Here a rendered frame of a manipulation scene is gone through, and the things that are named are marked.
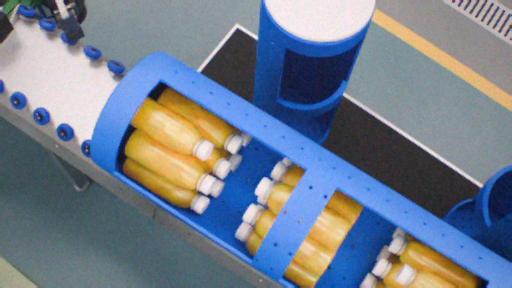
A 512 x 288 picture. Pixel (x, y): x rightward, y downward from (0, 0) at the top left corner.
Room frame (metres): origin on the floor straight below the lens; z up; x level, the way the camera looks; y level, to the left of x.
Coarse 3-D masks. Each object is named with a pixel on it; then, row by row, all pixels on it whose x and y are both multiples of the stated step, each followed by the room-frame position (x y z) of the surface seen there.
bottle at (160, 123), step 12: (144, 108) 0.50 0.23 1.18; (156, 108) 0.50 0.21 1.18; (168, 108) 0.51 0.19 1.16; (132, 120) 0.48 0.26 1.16; (144, 120) 0.48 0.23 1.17; (156, 120) 0.48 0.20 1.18; (168, 120) 0.48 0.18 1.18; (180, 120) 0.48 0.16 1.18; (144, 132) 0.46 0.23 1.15; (156, 132) 0.46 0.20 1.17; (168, 132) 0.46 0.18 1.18; (180, 132) 0.46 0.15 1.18; (192, 132) 0.46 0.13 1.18; (168, 144) 0.44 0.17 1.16; (180, 144) 0.44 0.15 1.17; (192, 144) 0.44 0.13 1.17
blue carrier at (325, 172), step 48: (144, 96) 0.50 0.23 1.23; (192, 96) 0.52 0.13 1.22; (96, 144) 0.42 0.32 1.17; (288, 144) 0.44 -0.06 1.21; (144, 192) 0.35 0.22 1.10; (240, 192) 0.41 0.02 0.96; (384, 192) 0.37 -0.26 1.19; (240, 240) 0.29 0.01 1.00; (288, 240) 0.26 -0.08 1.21; (384, 240) 0.33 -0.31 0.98; (432, 240) 0.28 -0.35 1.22
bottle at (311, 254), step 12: (264, 216) 0.32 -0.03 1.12; (276, 216) 0.32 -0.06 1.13; (264, 228) 0.29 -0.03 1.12; (312, 240) 0.28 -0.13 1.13; (300, 252) 0.25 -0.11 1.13; (312, 252) 0.26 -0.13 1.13; (324, 252) 0.26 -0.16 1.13; (300, 264) 0.23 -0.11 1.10; (312, 264) 0.23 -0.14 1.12; (324, 264) 0.23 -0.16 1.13
